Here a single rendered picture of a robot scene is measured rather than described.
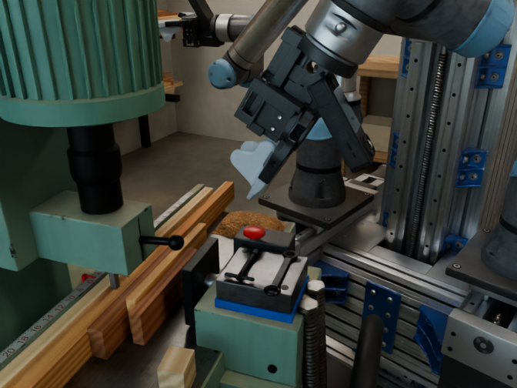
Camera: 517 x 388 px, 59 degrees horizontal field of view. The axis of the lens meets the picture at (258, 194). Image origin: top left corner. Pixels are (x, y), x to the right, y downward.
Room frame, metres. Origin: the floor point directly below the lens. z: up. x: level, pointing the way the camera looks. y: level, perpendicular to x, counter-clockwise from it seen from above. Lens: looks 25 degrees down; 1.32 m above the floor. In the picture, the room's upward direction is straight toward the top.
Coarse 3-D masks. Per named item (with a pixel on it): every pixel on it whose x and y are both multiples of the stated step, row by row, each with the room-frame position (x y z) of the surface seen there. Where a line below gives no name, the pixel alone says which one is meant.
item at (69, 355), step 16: (224, 192) 0.85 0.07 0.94; (208, 208) 0.77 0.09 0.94; (224, 208) 0.84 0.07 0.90; (192, 224) 0.71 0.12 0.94; (208, 224) 0.77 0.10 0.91; (80, 336) 0.42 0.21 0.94; (48, 352) 0.40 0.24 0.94; (64, 352) 0.40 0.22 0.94; (80, 352) 0.42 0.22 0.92; (32, 368) 0.37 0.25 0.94; (48, 368) 0.37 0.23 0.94; (64, 368) 0.39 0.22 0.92; (16, 384) 0.35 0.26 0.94; (32, 384) 0.35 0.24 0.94; (48, 384) 0.37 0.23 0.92; (64, 384) 0.39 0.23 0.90
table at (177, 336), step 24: (168, 336) 0.47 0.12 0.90; (192, 336) 0.47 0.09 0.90; (96, 360) 0.43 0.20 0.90; (120, 360) 0.43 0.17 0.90; (144, 360) 0.43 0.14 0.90; (216, 360) 0.43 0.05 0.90; (72, 384) 0.39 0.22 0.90; (96, 384) 0.39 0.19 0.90; (120, 384) 0.39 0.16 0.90; (144, 384) 0.39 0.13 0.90; (192, 384) 0.39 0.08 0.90; (216, 384) 0.42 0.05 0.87; (240, 384) 0.42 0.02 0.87; (264, 384) 0.42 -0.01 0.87
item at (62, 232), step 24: (72, 192) 0.56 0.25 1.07; (48, 216) 0.49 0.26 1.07; (72, 216) 0.49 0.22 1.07; (96, 216) 0.49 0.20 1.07; (120, 216) 0.49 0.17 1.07; (144, 216) 0.51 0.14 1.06; (48, 240) 0.50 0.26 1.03; (72, 240) 0.48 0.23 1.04; (96, 240) 0.47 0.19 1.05; (120, 240) 0.46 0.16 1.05; (72, 264) 0.49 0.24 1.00; (96, 264) 0.47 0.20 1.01; (120, 264) 0.46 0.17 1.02
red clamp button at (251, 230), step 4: (248, 228) 0.54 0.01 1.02; (252, 228) 0.54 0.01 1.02; (256, 228) 0.54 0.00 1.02; (260, 228) 0.54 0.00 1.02; (244, 232) 0.53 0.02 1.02; (248, 232) 0.53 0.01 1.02; (252, 232) 0.53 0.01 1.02; (256, 232) 0.53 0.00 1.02; (260, 232) 0.53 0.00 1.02; (264, 232) 0.53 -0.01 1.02; (248, 236) 0.53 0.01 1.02; (252, 236) 0.52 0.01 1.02; (256, 236) 0.52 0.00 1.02; (260, 236) 0.53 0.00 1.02
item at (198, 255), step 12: (216, 240) 0.56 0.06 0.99; (204, 252) 0.53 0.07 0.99; (216, 252) 0.56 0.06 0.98; (192, 264) 0.50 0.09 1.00; (204, 264) 0.52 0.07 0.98; (216, 264) 0.55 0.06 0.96; (192, 276) 0.48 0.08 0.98; (204, 276) 0.52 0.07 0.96; (216, 276) 0.52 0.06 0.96; (192, 288) 0.48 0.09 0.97; (204, 288) 0.51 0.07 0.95; (192, 300) 0.48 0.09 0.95; (192, 312) 0.48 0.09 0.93; (192, 324) 0.48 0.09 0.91
